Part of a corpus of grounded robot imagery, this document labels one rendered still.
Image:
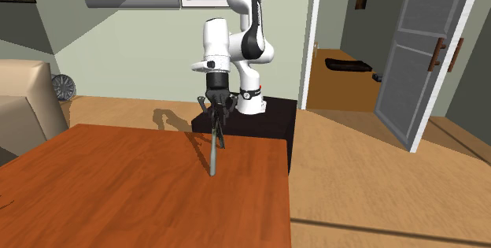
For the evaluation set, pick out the brown wooden table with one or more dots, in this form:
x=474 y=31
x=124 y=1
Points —
x=145 y=193

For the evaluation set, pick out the black robot stand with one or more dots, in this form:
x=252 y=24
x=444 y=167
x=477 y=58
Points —
x=268 y=124

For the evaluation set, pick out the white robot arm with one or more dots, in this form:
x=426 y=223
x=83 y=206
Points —
x=217 y=44

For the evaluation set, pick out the round grey fan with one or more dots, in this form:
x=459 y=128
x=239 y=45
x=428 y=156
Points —
x=64 y=86

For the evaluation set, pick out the long grey utensil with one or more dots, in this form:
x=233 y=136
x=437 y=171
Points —
x=213 y=159

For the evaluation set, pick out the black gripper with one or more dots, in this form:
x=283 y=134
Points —
x=217 y=84

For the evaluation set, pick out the black floor mat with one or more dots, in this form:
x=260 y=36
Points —
x=347 y=65

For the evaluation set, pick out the grey panel door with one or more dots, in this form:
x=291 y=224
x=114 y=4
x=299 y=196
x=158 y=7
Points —
x=422 y=55

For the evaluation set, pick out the beige armchair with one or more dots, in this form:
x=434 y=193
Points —
x=27 y=101

